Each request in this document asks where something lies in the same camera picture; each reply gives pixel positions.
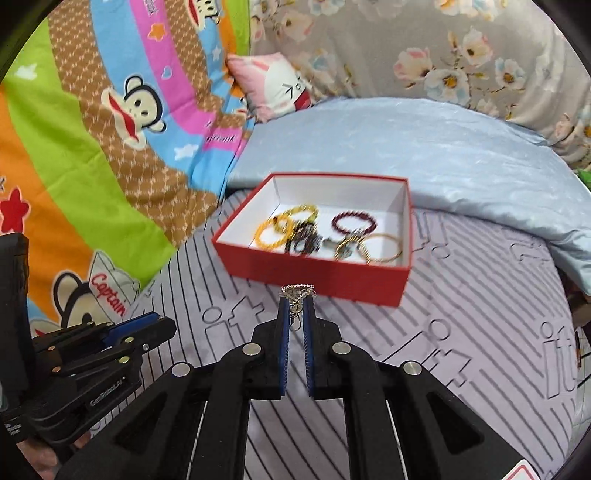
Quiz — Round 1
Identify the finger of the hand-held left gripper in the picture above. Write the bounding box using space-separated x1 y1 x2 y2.
60 318 178 402
31 313 161 356

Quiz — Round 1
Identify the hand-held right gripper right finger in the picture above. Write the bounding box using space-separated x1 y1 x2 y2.
305 298 522 480

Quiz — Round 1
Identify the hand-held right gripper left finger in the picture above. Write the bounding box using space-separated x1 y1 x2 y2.
55 298 291 480

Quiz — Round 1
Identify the red cardboard box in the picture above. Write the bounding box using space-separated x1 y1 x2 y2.
211 172 413 308

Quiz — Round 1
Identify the dark purple bead necklace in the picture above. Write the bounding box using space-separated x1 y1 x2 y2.
284 224 324 254

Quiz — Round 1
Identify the yellow bead bracelet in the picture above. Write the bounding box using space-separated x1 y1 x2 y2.
254 215 296 252

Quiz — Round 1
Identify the dark maroon bead bracelet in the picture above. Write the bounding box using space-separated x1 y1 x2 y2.
332 211 377 236

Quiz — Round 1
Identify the gold bangle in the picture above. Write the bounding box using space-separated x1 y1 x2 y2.
358 233 402 264

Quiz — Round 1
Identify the gold bead bracelet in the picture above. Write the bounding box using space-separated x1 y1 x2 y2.
281 203 319 228

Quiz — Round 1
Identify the person's left forearm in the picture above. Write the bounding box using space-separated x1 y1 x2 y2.
21 438 65 480

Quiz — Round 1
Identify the cartoon monkey blanket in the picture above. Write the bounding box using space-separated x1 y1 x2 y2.
0 0 254 333

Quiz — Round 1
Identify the grey striped bedsheet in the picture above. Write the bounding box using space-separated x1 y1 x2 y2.
88 185 583 480

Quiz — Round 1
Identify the light blue pillow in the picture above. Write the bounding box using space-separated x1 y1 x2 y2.
226 97 591 296

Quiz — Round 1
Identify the pink cat pillow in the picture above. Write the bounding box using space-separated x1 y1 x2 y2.
227 52 319 123

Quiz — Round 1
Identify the grey floral quilt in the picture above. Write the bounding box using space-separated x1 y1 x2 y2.
249 0 591 171

